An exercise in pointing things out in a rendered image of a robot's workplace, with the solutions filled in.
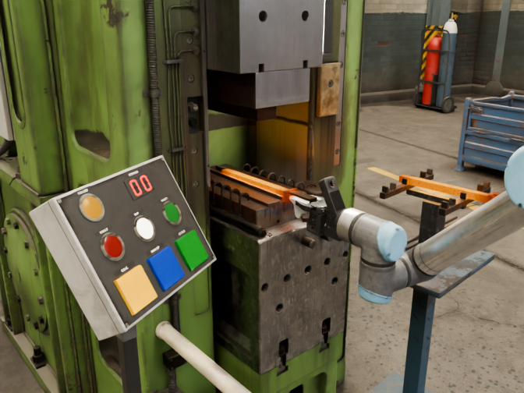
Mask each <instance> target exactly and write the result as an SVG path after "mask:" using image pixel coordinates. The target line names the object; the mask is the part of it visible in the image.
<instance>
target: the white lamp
mask: <svg viewBox="0 0 524 393"><path fill-rule="evenodd" d="M136 226H137V230H138V232H139V234H140V235H141V236H143V237H144V238H146V239H149V238H150V237H151V236H152V235H153V227H152V224H151V223H150V222H149V221H148V220H147V219H145V218H141V219H140V220H139V221H138V222H137V225H136Z"/></svg>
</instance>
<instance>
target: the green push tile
mask: <svg viewBox="0 0 524 393"><path fill-rule="evenodd" d="M174 243H175V245H176V247H177V249H178V251H179V252H180V254H181V256H182V258H183V260H184V262H185V264H186V266H187V267H188V269H189V271H192V270H193V269H195V268H196V267H197V266H199V265H200V264H202V263H203V262H204V261H205V260H206V259H207V258H208V257H209V256H208V255H207V252H206V250H205V249H204V246H203V245H202V243H201V241H200V239H199V237H198V235H197V233H196V231H195V230H192V231H190V232H188V233H186V234H185V235H183V236H182V237H180V238H179V239H177V240H176V241H174Z"/></svg>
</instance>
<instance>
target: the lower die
mask: <svg viewBox="0 0 524 393"><path fill-rule="evenodd" d="M215 165H216V164H213V165H210V167H211V166H215ZM217 166H218V167H221V168H224V169H227V168H230V169H232V170H235V171H237V172H241V173H243V174H246V175H250V176H252V177H255V178H258V179H262V180H264V181H267V182H270V183H273V184H275V185H278V186H282V187H285V188H287V189H293V187H291V186H286V185H284V184H282V183H280V182H275V181H273V180H271V179H267V178H264V177H262V176H258V175H256V174H253V173H250V172H248V171H245V170H242V169H240V168H237V167H234V166H231V165H228V164H223V165H217ZM210 177H211V178H212V179H213V180H214V182H217V181H219V182H221V183H222V185H223V186H224V185H230V186H231V189H232V190H233V189H235V188H236V189H239V191H240V194H241V193H243V192H247V193H248V194H249V195H250V200H247V195H246V194H244V195H242V197H241V215H242V218H243V219H245V220H247V221H249V222H252V223H254V224H255V225H258V226H260V227H262V228H264V229H266V228H270V227H272V226H275V225H280V224H281V223H285V222H287V221H291V220H294V219H297V217H296V216H295V211H294V205H293V203H291V202H288V203H286V202H283V196H282V195H280V194H277V193H274V192H271V191H269V190H267V189H264V188H261V187H259V186H255V185H253V184H251V183H248V182H245V181H242V180H241V179H237V178H235V177H232V176H230V175H226V174H225V173H222V172H219V171H216V170H214V169H212V168H210ZM212 186H213V184H212V181H211V186H210V187H209V203H210V204H212V202H213V197H212ZM229 194H230V193H229V188H228V187H225V188H224V189H223V206H224V209H225V211H228V212H229V211H230V201H229ZM214 202H215V205H216V206H217V207H220V208H221V185H220V183H217V184H216V185H215V186H214ZM232 213H233V214H234V215H236V216H239V196H238V191H237V190H235V191H233V193H232ZM277 220H279V221H280V222H279V223H277Z"/></svg>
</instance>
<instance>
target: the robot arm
mask: <svg viewBox="0 0 524 393"><path fill-rule="evenodd" d="M318 183H319V186H320V189H321V192H322V194H323V197H322V196H314V195H311V196H314V197H317V200H315V201H314V202H312V203H310V202H309V201H308V200H304V199H302V198H299V197H297V196H290V197H289V199H290V200H291V201H292V203H293V205H294V211H295V216H296V217H297V218H301V216H302V214H308V215H309V223H308V222H307V223H306V230H307V231H309V232H312V233H313V234H316V235H318V236H321V235H326V236H328V237H330V238H333V239H335V240H337V241H339V242H341V241H342V240H344V241H346V242H348V243H351V244H353V245H354V246H358V247H359V248H361V257H360V266H359V281H358V293H359V295H360V296H361V297H362V298H363V299H365V300H366V301H368V302H370V303H376V304H385V303H389V302H391V300H392V298H393V295H392V294H393V292H396V291H398V290H401V289H404V288H407V287H409V286H412V285H416V284H419V283H421V282H424V281H429V280H431V279H433V278H435V277H436V276H437V275H438V274H439V273H440V272H441V271H443V270H444V269H446V268H448V267H450V266H451V265H453V264H456V263H458V262H459V261H461V260H463V259H465V258H467V257H469V256H471V255H473V254H474V253H476V252H478V251H480V250H482V249H484V248H486V247H487V246H489V245H491V244H493V243H495V242H497V241H498V240H500V239H503V238H504V237H506V236H508V235H510V234H512V233H513V232H516V231H518V230H519V229H521V228H523V227H524V146H522V147H520V148H519V149H518V150H517V151H516V152H515V153H514V154H513V155H512V156H511V157H510V159H509V161H508V164H507V168H506V169H505V189H506V191H504V192H503V193H501V194H500V195H498V196H496V197H495V198H494V199H492V200H490V201H488V202H487V203H485V204H484V205H482V206H481V207H479V208H477V209H475V210H474V211H473V212H471V213H469V214H467V215H466V216H465V217H463V218H461V219H460V220H458V221H457V222H455V223H454V224H452V225H450V226H448V227H447V228H445V229H444V230H442V231H441V232H439V233H437V234H436V235H434V236H433V237H431V238H429V239H428V240H427V241H425V242H423V243H420V244H418V245H417V246H415V247H413V248H412V249H410V250H409V251H407V252H405V247H406V245H407V236H406V233H405V230H404V229H403V228H402V227H401V226H399V225H396V224H395V223H394V222H391V221H385V220H384V219H381V218H378V217H375V216H373V215H371V214H368V213H365V212H363V211H359V210H357V209H355V208H349V209H346V208H345V204H344V202H343V199H342V195H341V194H340V191H339V188H338V185H337V183H336V180H335V177H334V176H330V177H327V178H324V179H322V180H320V181H319V182H318ZM310 226H311V228H312V229H316V232H313V231H311V230H310ZM322 229H323V232H322V233H320V230H322Z"/></svg>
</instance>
